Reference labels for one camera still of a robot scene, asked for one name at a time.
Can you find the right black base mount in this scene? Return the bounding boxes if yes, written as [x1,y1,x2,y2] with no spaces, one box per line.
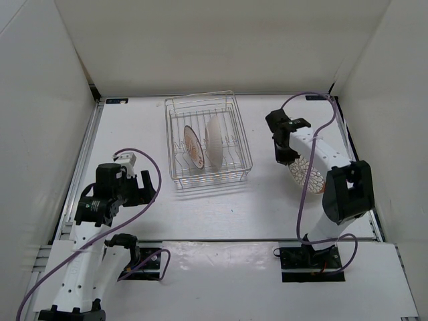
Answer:
[273,245,345,283]

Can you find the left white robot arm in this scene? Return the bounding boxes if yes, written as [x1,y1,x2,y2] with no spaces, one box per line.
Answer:
[38,160,156,320]

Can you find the orange patterned plate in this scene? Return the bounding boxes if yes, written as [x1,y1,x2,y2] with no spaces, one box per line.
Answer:
[183,125,205,170]

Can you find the floral patterned bowl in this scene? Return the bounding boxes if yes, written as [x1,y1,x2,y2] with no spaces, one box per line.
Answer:
[287,156,325,195]

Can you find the right blue corner label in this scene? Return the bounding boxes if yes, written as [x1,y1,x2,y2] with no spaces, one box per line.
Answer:
[305,95,329,101]

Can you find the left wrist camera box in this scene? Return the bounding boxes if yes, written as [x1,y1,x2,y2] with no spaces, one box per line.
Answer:
[112,152,136,167]

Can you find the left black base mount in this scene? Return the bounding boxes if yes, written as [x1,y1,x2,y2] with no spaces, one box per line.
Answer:
[118,247,171,282]

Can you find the wire dish rack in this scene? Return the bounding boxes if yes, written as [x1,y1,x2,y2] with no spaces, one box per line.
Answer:
[165,90,253,189]

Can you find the blue corner label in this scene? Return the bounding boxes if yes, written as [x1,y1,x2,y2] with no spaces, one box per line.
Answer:
[305,95,329,101]
[105,98,128,104]

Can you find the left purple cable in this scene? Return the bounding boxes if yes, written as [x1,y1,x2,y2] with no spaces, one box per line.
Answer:
[15,148,171,321]

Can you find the white ribbed bowl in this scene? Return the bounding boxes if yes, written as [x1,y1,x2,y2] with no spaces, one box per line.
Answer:
[205,115,223,170]

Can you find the left blue corner label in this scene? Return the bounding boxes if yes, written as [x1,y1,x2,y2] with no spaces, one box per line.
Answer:
[105,98,128,104]

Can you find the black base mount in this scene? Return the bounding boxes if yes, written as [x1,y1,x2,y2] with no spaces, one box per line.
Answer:
[273,245,345,283]
[118,247,171,282]

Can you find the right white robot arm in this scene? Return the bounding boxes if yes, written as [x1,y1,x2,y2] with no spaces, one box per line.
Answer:
[265,109,375,268]

